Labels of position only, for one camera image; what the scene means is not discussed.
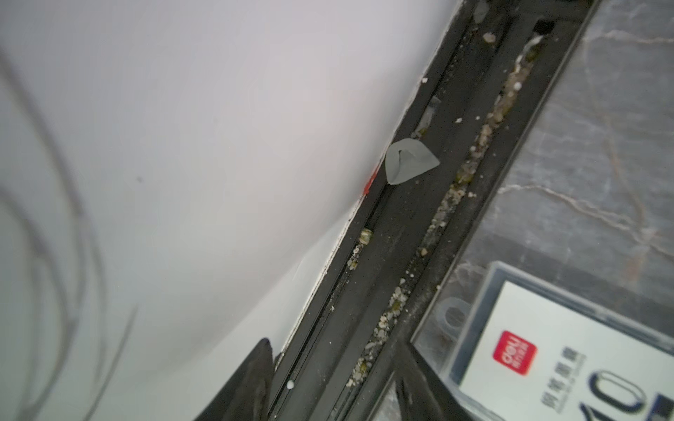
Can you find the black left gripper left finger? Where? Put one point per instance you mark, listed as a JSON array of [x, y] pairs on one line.
[[246, 395]]

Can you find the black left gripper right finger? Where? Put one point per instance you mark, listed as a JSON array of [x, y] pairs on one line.
[[421, 393]]

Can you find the clear lead refill box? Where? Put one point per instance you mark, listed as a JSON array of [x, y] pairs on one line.
[[510, 344]]

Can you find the clear plastic scrap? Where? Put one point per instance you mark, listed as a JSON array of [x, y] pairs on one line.
[[406, 159]]

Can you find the black frame rail left floor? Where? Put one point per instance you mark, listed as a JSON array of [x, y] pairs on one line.
[[493, 70]]

